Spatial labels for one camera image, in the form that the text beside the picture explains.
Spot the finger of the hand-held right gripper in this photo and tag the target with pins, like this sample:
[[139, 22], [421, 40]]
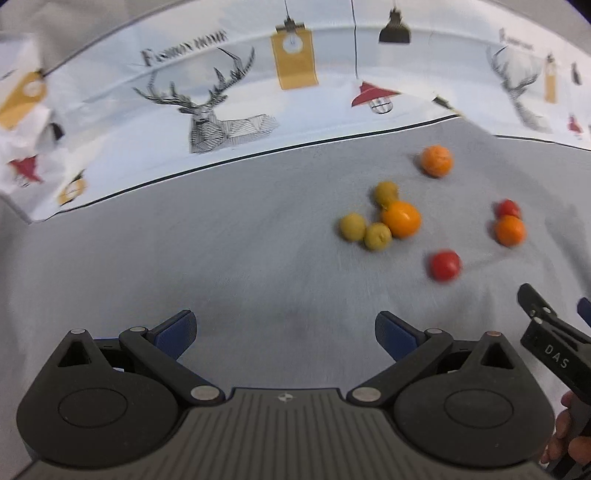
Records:
[[531, 297], [585, 311]]

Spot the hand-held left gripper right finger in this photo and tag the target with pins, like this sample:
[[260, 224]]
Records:
[[392, 334]]

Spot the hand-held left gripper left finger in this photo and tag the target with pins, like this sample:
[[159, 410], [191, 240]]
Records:
[[178, 331]]

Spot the orange mandarin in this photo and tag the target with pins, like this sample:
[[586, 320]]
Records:
[[510, 230], [400, 220], [436, 160]]

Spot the red cherry tomato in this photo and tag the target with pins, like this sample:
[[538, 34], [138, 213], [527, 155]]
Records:
[[508, 206], [445, 265]]

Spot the small yellow-green fruit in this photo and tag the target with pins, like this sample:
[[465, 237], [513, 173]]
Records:
[[378, 237], [352, 226], [386, 192]]

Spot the person's right hand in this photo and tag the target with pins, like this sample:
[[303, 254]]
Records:
[[559, 438]]

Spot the white deer printed cloth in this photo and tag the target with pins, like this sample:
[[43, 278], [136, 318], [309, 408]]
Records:
[[323, 115]]

